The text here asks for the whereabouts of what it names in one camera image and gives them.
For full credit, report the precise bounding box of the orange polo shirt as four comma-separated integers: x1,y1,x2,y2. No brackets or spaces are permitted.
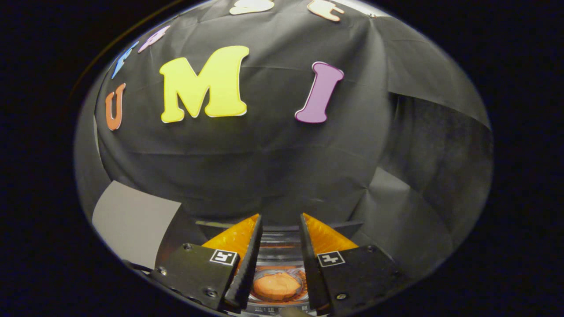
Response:
253,272,303,301

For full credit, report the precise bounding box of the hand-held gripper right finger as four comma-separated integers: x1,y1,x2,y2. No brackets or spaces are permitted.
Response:
300,213,410,316

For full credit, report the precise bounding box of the grey cabinet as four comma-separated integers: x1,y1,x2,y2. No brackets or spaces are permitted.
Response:
92,181,208,271

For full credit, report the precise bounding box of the dark washing machine lid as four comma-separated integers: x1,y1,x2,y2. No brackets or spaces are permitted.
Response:
195,220,364,316

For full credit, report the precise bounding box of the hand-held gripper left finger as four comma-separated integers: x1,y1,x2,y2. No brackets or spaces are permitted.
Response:
150,214,263,311

